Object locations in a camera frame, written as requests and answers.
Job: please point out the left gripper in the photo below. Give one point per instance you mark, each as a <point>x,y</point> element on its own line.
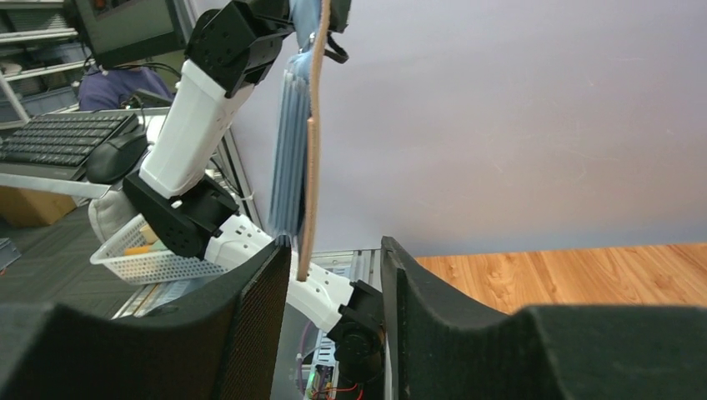
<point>303,18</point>

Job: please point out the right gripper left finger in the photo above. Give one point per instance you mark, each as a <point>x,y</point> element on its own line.
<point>217,342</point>

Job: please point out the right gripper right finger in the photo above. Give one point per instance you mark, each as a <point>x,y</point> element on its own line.
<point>445,345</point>

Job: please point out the pink leather card holder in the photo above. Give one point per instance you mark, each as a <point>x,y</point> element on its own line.
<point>295,186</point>

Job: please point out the white perforated basket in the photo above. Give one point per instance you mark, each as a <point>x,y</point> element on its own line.
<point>148,267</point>

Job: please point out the person in purple shirt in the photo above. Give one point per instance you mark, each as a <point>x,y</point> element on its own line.
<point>107,89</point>

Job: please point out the black computer mouse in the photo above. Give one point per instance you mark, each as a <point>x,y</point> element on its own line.
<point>112,160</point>

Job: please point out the black keyboard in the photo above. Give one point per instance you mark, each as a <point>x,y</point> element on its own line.
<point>64,140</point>

